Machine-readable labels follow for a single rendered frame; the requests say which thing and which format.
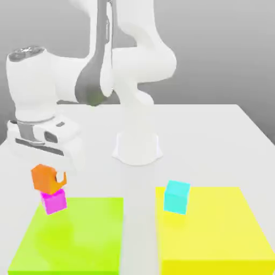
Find small orange cube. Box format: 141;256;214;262
31;163;68;196

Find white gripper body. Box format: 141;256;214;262
8;136;84;176

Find small magenta cube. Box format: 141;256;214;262
40;188;68;215

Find large lime green box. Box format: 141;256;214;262
7;197;125;275

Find large yellow box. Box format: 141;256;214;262
155;186;275;275

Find small cyan cube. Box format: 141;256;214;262
163;179;191;216

